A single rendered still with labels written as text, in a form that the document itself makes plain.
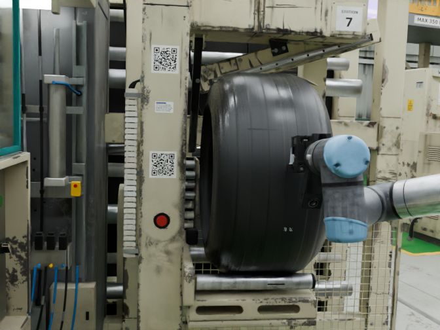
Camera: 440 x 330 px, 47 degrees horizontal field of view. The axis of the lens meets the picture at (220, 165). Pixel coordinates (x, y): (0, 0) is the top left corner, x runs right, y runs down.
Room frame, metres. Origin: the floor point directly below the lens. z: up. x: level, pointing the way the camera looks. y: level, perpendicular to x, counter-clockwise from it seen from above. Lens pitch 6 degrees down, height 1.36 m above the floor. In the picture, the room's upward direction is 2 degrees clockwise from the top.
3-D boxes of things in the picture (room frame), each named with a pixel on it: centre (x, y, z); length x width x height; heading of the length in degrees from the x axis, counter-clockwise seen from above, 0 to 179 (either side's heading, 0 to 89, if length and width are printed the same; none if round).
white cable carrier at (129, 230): (1.42, 0.25, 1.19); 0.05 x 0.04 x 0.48; 7
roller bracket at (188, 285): (1.49, 0.09, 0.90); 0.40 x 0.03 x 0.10; 7
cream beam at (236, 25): (1.82, -0.17, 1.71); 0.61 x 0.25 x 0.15; 97
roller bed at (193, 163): (1.86, 0.18, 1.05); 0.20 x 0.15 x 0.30; 97
